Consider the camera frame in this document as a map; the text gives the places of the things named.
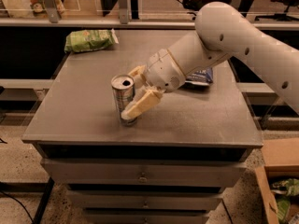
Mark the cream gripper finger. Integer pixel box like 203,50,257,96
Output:
121,88,163,119
128,65,146,88

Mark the silver redbull can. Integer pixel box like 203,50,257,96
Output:
111,75,136,127

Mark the green bag in box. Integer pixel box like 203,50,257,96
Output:
270,178,299,224

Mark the top drawer with knob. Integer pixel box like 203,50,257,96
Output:
41,159,246,188

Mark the bottom drawer with knob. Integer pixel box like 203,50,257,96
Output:
83,210,209,224

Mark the black floor cable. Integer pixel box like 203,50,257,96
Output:
0,189,35,224

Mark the drawer with knob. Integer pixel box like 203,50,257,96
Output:
41,159,246,188
66,190,222,211
83,210,209,224

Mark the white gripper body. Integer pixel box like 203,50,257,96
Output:
144,49,185,92

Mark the grey drawer cabinet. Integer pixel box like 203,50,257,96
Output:
22,30,263,215

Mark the green jalapeno chip bag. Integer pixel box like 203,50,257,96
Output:
64,29,119,53

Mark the middle drawer with knob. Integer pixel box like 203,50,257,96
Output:
66,190,222,211

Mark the cardboard box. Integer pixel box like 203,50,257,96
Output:
255,138,299,224

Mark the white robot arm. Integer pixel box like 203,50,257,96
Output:
121,2,299,119

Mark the blue salt vinegar chip bag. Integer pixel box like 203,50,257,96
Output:
186,68,213,86

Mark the wooden shelf with metal posts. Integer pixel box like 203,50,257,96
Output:
0,0,299,30

